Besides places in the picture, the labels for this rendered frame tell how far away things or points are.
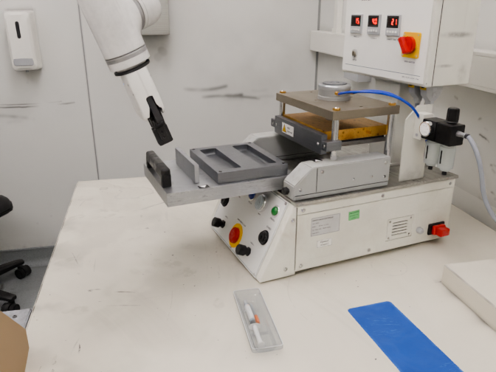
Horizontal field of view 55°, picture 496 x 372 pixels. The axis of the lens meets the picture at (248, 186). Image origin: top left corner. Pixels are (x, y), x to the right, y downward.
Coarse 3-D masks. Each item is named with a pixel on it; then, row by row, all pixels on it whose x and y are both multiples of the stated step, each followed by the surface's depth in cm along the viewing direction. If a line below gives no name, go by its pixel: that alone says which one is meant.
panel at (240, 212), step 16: (272, 192) 109; (224, 208) 127; (240, 208) 120; (240, 224) 117; (256, 224) 111; (272, 224) 105; (224, 240) 122; (240, 240) 115; (256, 240) 109; (240, 256) 113; (256, 256) 107; (256, 272) 106
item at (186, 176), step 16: (176, 160) 112; (192, 160) 102; (176, 176) 105; (192, 176) 102; (208, 176) 105; (272, 176) 105; (160, 192) 100; (176, 192) 96; (192, 192) 97; (208, 192) 99; (224, 192) 100; (240, 192) 102; (256, 192) 103
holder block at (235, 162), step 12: (240, 144) 120; (252, 144) 120; (192, 156) 115; (204, 156) 110; (216, 156) 115; (228, 156) 110; (240, 156) 110; (252, 156) 115; (264, 156) 112; (204, 168) 107; (216, 168) 102; (228, 168) 107; (240, 168) 102; (252, 168) 102; (264, 168) 103; (276, 168) 104; (216, 180) 101; (228, 180) 101; (240, 180) 102
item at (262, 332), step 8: (256, 288) 99; (240, 296) 96; (248, 296) 96; (256, 296) 96; (240, 304) 93; (248, 304) 93; (256, 304) 93; (264, 304) 93; (248, 312) 91; (256, 312) 91; (264, 312) 91; (248, 320) 89; (256, 320) 89; (264, 320) 89; (272, 320) 89; (248, 328) 86; (256, 328) 86; (264, 328) 86; (272, 328) 86; (256, 336) 84; (264, 336) 84; (272, 336) 84; (256, 344) 82; (264, 344) 82; (272, 344) 82; (280, 344) 82
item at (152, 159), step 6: (150, 156) 106; (156, 156) 105; (150, 162) 106; (156, 162) 101; (162, 162) 101; (156, 168) 100; (162, 168) 97; (168, 168) 98; (162, 174) 97; (168, 174) 98; (162, 180) 97; (168, 180) 98; (162, 186) 98; (168, 186) 98
